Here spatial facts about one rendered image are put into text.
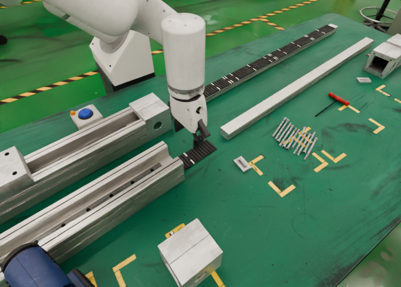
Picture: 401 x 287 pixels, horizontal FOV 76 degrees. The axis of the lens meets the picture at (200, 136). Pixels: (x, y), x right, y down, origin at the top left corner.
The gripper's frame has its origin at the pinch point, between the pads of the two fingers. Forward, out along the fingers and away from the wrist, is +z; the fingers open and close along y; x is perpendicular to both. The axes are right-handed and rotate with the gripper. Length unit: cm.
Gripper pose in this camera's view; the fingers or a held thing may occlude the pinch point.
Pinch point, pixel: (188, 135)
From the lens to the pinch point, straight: 70.9
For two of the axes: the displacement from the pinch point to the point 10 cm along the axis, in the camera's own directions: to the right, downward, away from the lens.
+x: -7.7, 4.7, -4.2
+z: 0.0, 6.7, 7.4
